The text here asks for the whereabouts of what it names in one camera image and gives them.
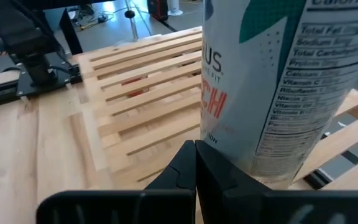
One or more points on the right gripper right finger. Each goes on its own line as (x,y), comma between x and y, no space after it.
(222,186)

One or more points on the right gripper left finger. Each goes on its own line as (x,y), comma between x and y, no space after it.
(179,174)

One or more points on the Celsius Peach Vibe can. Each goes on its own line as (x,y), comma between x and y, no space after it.
(259,93)

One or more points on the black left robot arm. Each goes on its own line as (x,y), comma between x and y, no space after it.
(20,31)

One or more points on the wooden slatted shelf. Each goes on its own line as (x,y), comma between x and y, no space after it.
(166,42)

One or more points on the white cylindrical floor object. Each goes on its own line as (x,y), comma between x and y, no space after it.
(175,9)

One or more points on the black red equipment box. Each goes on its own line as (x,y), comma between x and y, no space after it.
(157,9)

